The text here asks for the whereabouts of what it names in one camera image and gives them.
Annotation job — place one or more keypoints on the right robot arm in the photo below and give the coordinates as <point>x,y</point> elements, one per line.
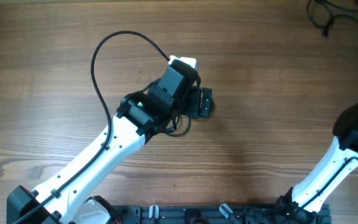
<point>304,202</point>

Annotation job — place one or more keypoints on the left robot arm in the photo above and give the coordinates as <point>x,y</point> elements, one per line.
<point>141,115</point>

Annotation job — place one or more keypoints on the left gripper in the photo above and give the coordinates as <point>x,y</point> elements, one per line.
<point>194,95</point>

